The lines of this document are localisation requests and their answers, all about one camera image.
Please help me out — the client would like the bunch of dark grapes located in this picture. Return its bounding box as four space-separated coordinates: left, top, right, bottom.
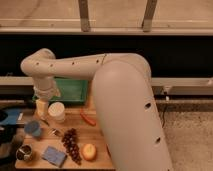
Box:
62 128 81 165

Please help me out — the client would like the yellow apple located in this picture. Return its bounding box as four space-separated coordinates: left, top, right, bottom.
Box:
81 144 97 161

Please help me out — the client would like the metal fork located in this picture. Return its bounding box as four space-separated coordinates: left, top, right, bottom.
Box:
42 120 61 137

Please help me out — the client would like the orange carrot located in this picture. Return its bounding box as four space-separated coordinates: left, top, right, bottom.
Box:
80 111 96 126

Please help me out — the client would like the white cup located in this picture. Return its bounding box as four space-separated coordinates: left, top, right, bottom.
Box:
48 102 65 122

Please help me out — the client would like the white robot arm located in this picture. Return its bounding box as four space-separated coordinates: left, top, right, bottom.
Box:
21 48 174 171

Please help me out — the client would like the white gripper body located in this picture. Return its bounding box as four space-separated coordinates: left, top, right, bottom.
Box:
33 78 61 101

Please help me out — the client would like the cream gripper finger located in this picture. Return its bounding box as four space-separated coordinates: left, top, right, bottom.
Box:
36 99 49 119

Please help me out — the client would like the metal cup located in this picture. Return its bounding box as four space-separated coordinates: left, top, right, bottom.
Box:
16 145 33 162

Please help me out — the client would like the green plastic tray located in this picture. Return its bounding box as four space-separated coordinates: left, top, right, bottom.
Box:
32 78 88 105

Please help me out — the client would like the blue sponge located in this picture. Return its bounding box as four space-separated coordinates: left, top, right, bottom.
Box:
42 146 67 167

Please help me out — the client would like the blue cup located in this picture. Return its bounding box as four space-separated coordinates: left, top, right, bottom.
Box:
24 120 41 138

